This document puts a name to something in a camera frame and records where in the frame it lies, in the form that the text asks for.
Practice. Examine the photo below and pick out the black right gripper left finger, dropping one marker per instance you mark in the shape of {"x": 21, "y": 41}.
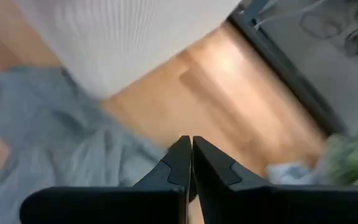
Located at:
{"x": 120, "y": 205}

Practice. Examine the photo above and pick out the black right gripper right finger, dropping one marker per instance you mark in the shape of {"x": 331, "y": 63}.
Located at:
{"x": 259, "y": 205}

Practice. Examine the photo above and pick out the grey sock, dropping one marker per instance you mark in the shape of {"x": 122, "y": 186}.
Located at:
{"x": 291, "y": 174}

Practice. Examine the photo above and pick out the grey garment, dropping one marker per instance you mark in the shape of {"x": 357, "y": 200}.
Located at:
{"x": 42, "y": 130}

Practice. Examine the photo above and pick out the white plastic laundry basket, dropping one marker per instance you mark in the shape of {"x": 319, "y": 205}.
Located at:
{"x": 120, "y": 37}

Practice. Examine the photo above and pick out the green potted plant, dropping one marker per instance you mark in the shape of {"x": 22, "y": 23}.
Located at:
{"x": 353, "y": 158}

